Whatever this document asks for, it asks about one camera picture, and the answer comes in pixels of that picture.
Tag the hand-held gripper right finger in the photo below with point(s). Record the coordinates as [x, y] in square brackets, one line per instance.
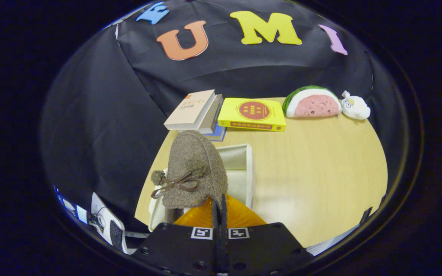
[259, 245]

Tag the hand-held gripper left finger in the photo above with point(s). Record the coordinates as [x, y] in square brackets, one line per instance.
[175, 245]

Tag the cream fabric storage box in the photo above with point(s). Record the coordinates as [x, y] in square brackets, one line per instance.
[240, 172]

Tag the brown felt slipper shoe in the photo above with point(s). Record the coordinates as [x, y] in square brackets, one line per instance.
[196, 157]

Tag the blue cover book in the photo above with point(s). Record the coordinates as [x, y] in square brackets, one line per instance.
[219, 135]

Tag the yellow book with red circle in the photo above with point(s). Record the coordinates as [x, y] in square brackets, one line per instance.
[253, 113]

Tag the grey cover book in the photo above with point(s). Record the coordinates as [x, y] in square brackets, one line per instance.
[213, 115]

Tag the beige cover book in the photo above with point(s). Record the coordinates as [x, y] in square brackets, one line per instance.
[190, 109]

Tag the black backdrop cloth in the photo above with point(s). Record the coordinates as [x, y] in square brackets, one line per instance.
[98, 115]

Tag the watermelon slice plush toy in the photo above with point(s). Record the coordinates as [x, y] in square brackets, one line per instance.
[315, 104]

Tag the small white plush toy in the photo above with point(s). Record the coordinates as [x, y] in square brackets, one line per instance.
[355, 107]

